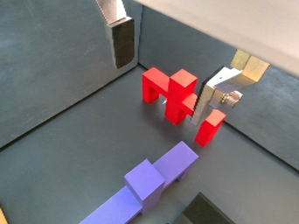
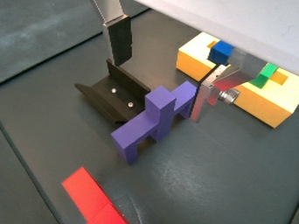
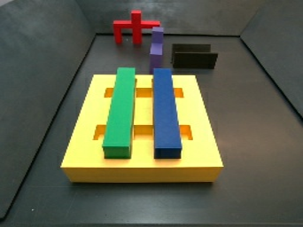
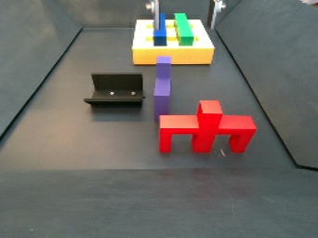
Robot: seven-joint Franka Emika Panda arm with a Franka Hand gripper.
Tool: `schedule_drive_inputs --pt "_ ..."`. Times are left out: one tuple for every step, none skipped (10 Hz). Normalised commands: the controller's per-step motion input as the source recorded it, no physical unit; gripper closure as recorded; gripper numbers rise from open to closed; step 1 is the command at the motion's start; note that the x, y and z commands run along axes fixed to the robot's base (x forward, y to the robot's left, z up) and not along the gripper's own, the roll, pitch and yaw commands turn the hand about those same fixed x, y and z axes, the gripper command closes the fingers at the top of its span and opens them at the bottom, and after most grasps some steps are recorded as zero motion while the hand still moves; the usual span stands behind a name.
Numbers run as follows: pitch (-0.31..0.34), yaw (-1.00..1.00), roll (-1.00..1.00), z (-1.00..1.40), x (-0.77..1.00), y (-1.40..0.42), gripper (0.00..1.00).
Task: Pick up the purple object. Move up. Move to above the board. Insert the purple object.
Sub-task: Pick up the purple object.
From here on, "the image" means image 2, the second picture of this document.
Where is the purple E-shaped block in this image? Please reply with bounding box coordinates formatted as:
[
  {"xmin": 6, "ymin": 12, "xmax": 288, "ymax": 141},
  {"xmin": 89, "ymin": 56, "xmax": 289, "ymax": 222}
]
[{"xmin": 111, "ymin": 81, "xmax": 196, "ymax": 165}]

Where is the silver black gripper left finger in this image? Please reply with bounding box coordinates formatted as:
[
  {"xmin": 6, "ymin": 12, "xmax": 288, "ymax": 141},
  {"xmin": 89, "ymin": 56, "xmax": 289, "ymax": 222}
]
[{"xmin": 91, "ymin": 0, "xmax": 132, "ymax": 67}]

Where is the blue bar block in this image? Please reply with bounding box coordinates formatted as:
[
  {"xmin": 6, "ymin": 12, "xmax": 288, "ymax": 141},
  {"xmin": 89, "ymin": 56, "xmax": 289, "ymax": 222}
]
[{"xmin": 208, "ymin": 40, "xmax": 233, "ymax": 66}]

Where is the red E-shaped block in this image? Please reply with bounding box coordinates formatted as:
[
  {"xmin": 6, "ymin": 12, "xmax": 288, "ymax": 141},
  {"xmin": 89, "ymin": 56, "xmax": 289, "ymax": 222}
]
[{"xmin": 61, "ymin": 167, "xmax": 127, "ymax": 224}]

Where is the yellow slotted base board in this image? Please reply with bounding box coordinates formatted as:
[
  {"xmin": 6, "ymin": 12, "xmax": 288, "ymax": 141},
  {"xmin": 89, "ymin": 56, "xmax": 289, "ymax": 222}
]
[{"xmin": 176, "ymin": 32, "xmax": 299, "ymax": 128}]

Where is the green bar block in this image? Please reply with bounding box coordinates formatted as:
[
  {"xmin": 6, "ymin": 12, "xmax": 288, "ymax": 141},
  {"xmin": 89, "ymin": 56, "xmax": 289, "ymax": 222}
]
[{"xmin": 249, "ymin": 63, "xmax": 277, "ymax": 88}]

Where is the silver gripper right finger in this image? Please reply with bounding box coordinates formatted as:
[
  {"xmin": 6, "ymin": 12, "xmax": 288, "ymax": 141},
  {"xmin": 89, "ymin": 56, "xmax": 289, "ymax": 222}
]
[{"xmin": 191, "ymin": 48, "xmax": 267, "ymax": 122}]

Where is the black angled bracket stand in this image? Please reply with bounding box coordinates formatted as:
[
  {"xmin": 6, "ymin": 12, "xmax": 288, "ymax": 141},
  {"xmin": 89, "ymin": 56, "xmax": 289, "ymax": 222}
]
[{"xmin": 74, "ymin": 59, "xmax": 151, "ymax": 124}]

